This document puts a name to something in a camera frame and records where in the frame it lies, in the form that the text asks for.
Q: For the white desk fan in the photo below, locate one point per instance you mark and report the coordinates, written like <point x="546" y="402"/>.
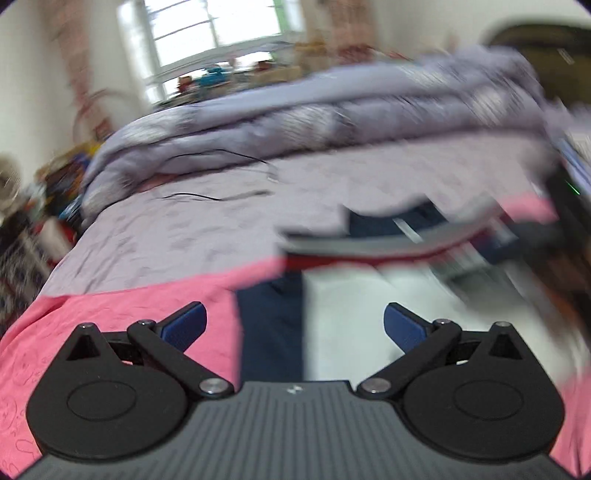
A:
<point x="10" y="181"/>

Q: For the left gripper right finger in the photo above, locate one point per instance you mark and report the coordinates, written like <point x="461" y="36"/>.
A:
<point x="425" y="346"/>

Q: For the white and navy zip jacket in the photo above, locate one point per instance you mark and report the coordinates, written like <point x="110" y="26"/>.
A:
<point x="328" y="324"/>

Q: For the pink bunny print blanket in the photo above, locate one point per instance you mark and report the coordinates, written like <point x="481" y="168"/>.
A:
<point x="78" y="401"/>

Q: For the white window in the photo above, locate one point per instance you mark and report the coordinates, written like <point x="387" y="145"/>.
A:
<point x="165" y="40"/>

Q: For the purple folded quilt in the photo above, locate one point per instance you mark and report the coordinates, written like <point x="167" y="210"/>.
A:
<point x="475" y="88"/>

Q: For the dark olive headboard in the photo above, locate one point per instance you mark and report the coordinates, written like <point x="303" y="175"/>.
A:
<point x="559" y="53"/>

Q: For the purple bed sheet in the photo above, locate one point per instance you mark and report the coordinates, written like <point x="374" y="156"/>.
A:
<point x="221" y="221"/>

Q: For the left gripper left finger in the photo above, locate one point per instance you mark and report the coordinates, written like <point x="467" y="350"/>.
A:
<point x="163" y="345"/>

